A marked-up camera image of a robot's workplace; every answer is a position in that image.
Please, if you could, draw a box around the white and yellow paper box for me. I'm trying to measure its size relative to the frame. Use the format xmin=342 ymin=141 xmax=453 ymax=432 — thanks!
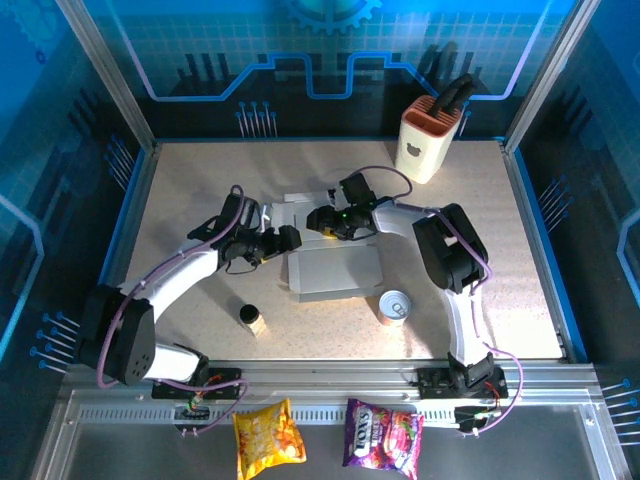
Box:
xmin=267 ymin=193 xmax=385 ymax=304

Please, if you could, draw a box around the small jar with black lid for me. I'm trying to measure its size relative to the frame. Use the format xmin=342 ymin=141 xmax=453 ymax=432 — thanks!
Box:
xmin=238 ymin=303 xmax=269 ymax=339

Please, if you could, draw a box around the tin can with pull tab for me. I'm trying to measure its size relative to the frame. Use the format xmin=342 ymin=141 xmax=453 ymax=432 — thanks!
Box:
xmin=378 ymin=289 xmax=413 ymax=327

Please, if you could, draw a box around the cream knife block orange top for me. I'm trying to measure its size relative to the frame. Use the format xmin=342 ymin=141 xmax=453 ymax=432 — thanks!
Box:
xmin=393 ymin=94 xmax=463 ymax=185

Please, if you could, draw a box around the yellow snack bag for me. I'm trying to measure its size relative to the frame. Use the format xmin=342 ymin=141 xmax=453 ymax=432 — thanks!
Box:
xmin=232 ymin=398 xmax=307 ymax=480

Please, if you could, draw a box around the purple candy bag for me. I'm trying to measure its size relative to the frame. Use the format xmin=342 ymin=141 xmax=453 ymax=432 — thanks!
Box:
xmin=342 ymin=397 xmax=425 ymax=480

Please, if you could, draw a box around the aluminium lower tray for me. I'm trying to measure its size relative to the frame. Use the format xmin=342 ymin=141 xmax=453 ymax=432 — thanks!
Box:
xmin=29 ymin=389 xmax=632 ymax=480

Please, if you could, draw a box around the aluminium side rail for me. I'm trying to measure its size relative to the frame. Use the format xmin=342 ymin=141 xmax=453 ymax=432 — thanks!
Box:
xmin=82 ymin=141 xmax=162 ymax=364
xmin=499 ymin=139 xmax=576 ymax=361

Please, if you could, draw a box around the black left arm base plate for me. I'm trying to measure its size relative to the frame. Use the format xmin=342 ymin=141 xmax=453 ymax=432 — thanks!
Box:
xmin=151 ymin=367 xmax=243 ymax=400

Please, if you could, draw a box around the aluminium front rail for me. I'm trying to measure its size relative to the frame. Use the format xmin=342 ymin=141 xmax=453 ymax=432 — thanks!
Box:
xmin=59 ymin=358 xmax=601 ymax=402

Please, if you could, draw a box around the black knife handle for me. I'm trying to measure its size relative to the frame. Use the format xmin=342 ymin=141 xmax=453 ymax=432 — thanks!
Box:
xmin=432 ymin=73 xmax=477 ymax=119

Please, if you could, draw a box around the small wired connector board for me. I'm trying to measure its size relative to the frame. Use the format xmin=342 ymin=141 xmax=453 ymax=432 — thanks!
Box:
xmin=172 ymin=394 xmax=212 ymax=422

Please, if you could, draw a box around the slotted aluminium cable rail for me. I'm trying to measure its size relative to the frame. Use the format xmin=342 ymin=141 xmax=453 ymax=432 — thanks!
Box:
xmin=77 ymin=407 xmax=469 ymax=425

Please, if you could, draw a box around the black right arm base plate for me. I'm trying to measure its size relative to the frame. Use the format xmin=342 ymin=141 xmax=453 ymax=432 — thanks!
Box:
xmin=417 ymin=367 xmax=509 ymax=400

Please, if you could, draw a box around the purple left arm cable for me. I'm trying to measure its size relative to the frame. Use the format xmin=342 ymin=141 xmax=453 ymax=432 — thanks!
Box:
xmin=97 ymin=184 xmax=251 ymax=437

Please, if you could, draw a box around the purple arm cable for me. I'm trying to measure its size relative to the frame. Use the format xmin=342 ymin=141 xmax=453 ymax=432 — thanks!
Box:
xmin=97 ymin=184 xmax=251 ymax=437
xmin=344 ymin=165 xmax=525 ymax=435

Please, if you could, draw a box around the aluminium frame post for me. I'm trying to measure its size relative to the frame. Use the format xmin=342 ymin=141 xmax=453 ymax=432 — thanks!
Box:
xmin=503 ymin=0 xmax=602 ymax=154
xmin=53 ymin=0 xmax=157 ymax=152

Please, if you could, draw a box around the white cable connector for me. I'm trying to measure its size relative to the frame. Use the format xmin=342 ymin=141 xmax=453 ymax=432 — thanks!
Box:
xmin=453 ymin=405 xmax=502 ymax=437

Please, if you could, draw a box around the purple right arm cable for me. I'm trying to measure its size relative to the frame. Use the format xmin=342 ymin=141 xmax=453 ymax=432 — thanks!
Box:
xmin=344 ymin=165 xmax=525 ymax=435

